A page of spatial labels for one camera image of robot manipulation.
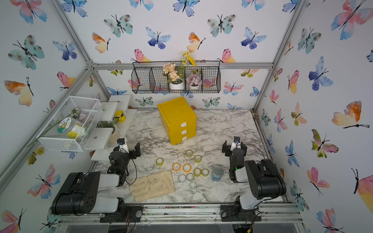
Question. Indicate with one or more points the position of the orange tape roll right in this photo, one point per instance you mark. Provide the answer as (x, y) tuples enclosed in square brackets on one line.
[(187, 168)]

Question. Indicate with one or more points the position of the orange tape roll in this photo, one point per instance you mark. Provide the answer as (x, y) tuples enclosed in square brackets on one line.
[(187, 168), (176, 167)]

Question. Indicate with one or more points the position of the clear tape roll bottom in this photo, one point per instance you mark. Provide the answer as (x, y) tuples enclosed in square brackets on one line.
[(192, 185)]

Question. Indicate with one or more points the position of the yellow-green tape roll top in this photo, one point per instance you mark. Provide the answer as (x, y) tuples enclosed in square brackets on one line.
[(189, 153)]

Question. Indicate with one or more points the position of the small green plant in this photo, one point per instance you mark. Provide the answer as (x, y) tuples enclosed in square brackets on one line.
[(107, 124)]

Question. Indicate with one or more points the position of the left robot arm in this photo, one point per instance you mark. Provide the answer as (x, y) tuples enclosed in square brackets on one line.
[(79, 194)]

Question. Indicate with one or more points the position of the purple flowers small pot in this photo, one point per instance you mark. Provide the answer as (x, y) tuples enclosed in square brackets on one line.
[(194, 81)]

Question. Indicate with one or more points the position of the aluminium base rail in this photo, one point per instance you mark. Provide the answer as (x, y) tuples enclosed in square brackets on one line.
[(215, 213)]

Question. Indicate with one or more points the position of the black wire wall basket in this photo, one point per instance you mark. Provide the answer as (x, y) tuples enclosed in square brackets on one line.
[(148, 78)]

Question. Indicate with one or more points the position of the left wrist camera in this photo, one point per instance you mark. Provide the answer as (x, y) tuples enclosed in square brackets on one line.
[(122, 145)]

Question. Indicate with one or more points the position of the white stepped shelf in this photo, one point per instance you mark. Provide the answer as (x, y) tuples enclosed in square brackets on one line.
[(103, 140)]

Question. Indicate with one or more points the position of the peach flowers white pot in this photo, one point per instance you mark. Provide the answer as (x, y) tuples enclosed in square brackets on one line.
[(175, 78)]

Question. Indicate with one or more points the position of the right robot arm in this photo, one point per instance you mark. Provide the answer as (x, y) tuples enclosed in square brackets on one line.
[(264, 181)]

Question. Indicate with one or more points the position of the yellow three-drawer cabinet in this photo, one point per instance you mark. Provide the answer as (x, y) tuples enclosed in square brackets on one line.
[(178, 119)]

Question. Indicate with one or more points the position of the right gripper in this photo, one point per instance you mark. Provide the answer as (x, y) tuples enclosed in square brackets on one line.
[(227, 148)]

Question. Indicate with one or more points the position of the clear acrylic box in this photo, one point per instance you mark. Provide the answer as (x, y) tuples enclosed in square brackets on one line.
[(85, 110)]

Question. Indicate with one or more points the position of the green lid jar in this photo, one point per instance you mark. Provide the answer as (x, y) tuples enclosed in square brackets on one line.
[(71, 128)]

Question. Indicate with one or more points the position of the clear tape roll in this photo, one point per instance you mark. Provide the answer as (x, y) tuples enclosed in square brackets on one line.
[(190, 177), (182, 178), (192, 185)]

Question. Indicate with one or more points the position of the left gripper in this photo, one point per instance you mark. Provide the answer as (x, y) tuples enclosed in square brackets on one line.
[(133, 156)]

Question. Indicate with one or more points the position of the yellow artificial flower stem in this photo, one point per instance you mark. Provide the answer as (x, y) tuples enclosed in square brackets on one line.
[(186, 60)]

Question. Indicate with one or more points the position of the orange tape roll left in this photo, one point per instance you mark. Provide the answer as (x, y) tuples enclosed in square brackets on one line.
[(176, 167)]

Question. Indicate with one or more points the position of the blue tin can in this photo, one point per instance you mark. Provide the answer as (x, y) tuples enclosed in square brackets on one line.
[(217, 173)]

